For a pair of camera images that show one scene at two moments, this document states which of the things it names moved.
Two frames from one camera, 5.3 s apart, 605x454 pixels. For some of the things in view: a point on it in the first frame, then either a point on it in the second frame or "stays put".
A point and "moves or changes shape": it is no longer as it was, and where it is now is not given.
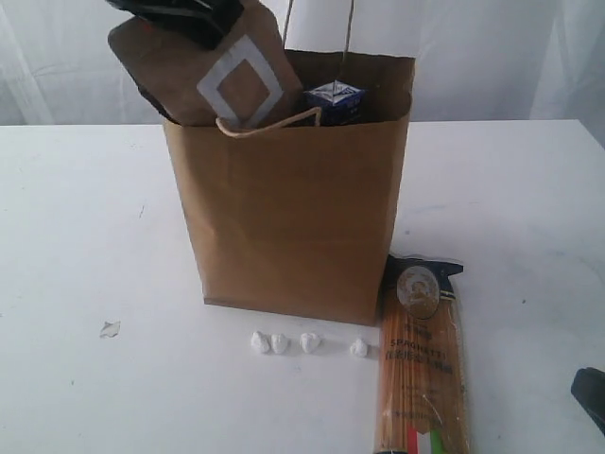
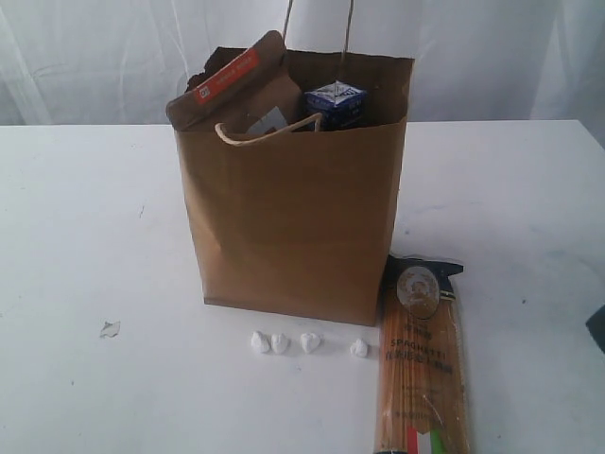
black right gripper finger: (588, 388) to (596, 324)
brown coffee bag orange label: (245, 79) moves or changes shape
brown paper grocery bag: (296, 219) stays put
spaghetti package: (422, 397) stays put
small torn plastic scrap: (110, 329) stays put
